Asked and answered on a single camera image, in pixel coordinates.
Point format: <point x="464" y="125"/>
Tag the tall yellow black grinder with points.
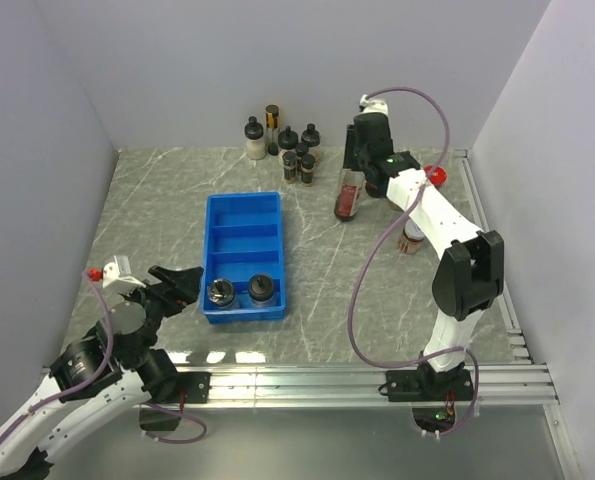
<point x="272" y="118"/>

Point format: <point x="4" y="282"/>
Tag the small spice jar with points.
<point x="308" y="163"/>
<point x="301" y="149"/>
<point x="289" y="165"/>

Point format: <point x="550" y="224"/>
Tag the tall clear sauce bottle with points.
<point x="348" y="192"/>

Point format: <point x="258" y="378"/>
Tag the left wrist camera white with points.
<point x="116" y="276"/>

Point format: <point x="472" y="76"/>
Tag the knob lid jar white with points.
<point x="261" y="290"/>

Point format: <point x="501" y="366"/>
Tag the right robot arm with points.
<point x="470" y="274"/>

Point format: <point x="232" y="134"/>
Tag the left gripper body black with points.
<point x="158" y="302"/>

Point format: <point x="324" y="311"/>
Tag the aluminium front rail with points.
<point x="260" y="386"/>

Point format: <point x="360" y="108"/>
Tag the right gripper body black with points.
<point x="360" y="158"/>

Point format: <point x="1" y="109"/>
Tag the white lid spice jar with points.
<point x="411" y="238"/>

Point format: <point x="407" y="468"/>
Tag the shaker jar white powder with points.
<point x="222" y="294"/>

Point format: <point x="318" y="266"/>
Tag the small spice jar back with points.
<point x="301" y="149"/>

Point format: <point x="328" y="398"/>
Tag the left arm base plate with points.
<point x="192" y="387"/>

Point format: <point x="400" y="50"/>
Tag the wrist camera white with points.
<point x="373" y="104"/>
<point x="116" y="276"/>

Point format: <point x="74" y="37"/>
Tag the small spice jar left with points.
<point x="289" y="165"/>

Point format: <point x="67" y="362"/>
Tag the blue divided plastic bin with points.
<point x="243" y="237"/>

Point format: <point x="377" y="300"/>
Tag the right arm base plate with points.
<point x="424" y="385"/>

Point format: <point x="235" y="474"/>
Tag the red lid jar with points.
<point x="437" y="176"/>
<point x="374" y="190"/>

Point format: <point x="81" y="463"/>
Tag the small spice jar right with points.
<point x="308" y="163"/>

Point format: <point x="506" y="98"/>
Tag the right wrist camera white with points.
<point x="373" y="104"/>

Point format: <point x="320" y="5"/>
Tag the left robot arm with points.
<point x="112" y="368"/>

